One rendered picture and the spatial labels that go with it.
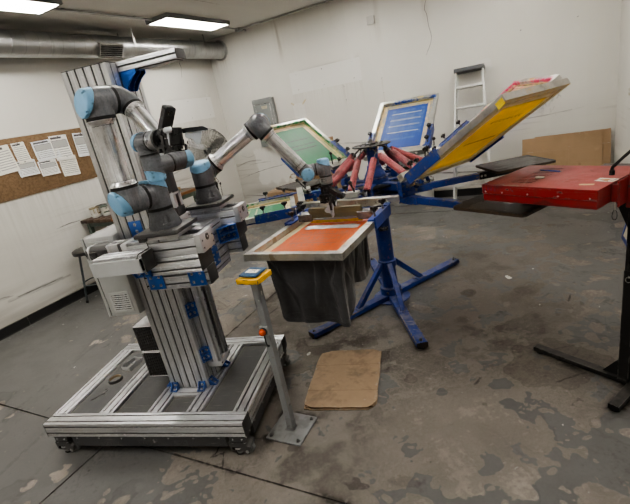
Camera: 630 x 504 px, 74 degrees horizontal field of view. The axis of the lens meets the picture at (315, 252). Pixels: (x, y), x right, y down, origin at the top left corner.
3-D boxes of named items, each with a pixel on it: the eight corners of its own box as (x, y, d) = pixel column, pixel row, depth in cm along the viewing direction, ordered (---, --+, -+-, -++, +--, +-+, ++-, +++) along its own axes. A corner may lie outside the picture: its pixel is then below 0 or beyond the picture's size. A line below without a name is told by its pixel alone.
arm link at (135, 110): (126, 99, 192) (192, 173, 183) (103, 101, 184) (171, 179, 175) (130, 77, 184) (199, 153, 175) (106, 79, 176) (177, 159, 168)
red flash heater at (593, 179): (651, 187, 204) (653, 162, 200) (606, 214, 182) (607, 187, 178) (529, 182, 253) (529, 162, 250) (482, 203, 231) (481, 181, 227)
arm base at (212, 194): (191, 205, 243) (187, 188, 239) (203, 199, 256) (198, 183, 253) (215, 202, 239) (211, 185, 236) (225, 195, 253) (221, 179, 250)
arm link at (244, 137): (189, 170, 248) (259, 108, 237) (196, 166, 262) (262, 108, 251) (204, 186, 251) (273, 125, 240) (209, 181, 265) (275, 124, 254)
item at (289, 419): (300, 446, 224) (259, 283, 192) (265, 438, 234) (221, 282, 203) (317, 417, 242) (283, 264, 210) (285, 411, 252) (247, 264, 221)
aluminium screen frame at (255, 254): (343, 260, 202) (342, 253, 201) (244, 260, 229) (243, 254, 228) (389, 212, 267) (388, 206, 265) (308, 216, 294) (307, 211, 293)
